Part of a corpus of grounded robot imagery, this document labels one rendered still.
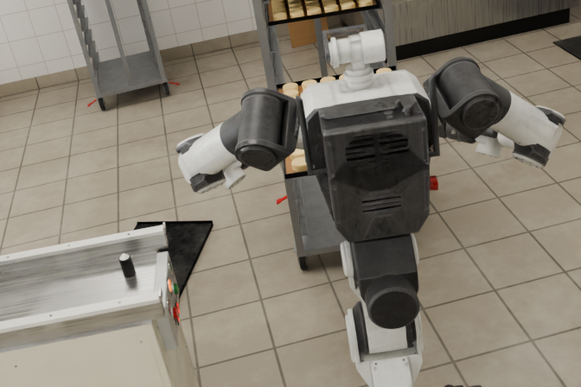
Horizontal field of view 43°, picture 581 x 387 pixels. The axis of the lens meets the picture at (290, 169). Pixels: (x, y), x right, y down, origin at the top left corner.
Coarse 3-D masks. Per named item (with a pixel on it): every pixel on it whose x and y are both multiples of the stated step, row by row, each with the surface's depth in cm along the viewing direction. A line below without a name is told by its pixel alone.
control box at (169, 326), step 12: (168, 252) 201; (156, 264) 196; (168, 264) 197; (156, 276) 192; (168, 276) 193; (156, 288) 188; (168, 288) 190; (168, 312) 183; (168, 324) 183; (168, 336) 185; (168, 348) 187
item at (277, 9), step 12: (276, 0) 279; (288, 0) 278; (300, 0) 278; (312, 0) 272; (324, 0) 272; (336, 0) 274; (348, 0) 266; (360, 0) 264; (372, 0) 268; (276, 12) 267; (288, 12) 270; (300, 12) 262; (312, 12) 261; (324, 12) 264
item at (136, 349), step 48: (0, 288) 198; (48, 288) 194; (96, 288) 191; (144, 288) 188; (96, 336) 176; (144, 336) 178; (0, 384) 180; (48, 384) 181; (96, 384) 183; (144, 384) 185; (192, 384) 218
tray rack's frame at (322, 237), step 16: (320, 32) 327; (320, 48) 331; (320, 64) 335; (304, 176) 361; (304, 192) 348; (320, 192) 346; (304, 208) 336; (320, 208) 334; (320, 224) 323; (304, 240) 314; (320, 240) 313; (336, 240) 311
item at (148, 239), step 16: (80, 240) 201; (96, 240) 200; (112, 240) 199; (128, 240) 199; (144, 240) 200; (160, 240) 201; (0, 256) 200; (16, 256) 199; (32, 256) 198; (48, 256) 199; (64, 256) 199; (80, 256) 200; (96, 256) 201; (112, 256) 201; (0, 272) 200; (16, 272) 200; (32, 272) 201
